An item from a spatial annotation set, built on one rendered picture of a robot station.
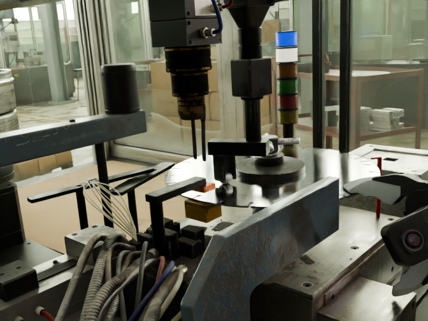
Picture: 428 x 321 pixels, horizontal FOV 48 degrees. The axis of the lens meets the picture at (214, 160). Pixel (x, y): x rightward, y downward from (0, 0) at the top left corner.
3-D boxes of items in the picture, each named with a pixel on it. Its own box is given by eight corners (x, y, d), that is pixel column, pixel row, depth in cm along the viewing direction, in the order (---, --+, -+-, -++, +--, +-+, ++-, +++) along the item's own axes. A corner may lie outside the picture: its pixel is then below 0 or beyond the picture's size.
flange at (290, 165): (319, 167, 76) (319, 151, 76) (274, 185, 69) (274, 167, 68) (264, 157, 84) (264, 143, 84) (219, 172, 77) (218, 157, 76)
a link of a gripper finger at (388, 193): (365, 181, 68) (427, 200, 61) (338, 190, 65) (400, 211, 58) (367, 160, 68) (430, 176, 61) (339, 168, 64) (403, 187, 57)
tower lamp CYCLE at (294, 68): (283, 76, 105) (283, 62, 104) (302, 76, 102) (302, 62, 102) (272, 78, 102) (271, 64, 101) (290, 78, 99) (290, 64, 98)
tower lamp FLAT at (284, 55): (283, 61, 104) (283, 46, 104) (301, 61, 101) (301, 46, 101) (271, 63, 101) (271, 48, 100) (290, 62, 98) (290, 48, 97)
